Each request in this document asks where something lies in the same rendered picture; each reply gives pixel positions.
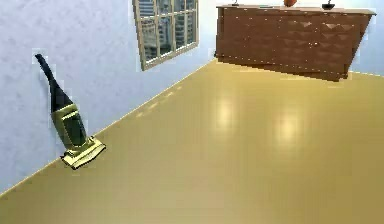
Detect yellow and black vacuum cleaner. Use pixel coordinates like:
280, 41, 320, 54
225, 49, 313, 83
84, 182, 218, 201
34, 53, 107, 171

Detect window with wooden frame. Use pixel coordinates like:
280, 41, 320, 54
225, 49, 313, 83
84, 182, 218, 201
132, 0, 200, 72

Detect brown wooden sideboard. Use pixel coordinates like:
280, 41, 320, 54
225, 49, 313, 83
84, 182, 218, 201
214, 4, 378, 83

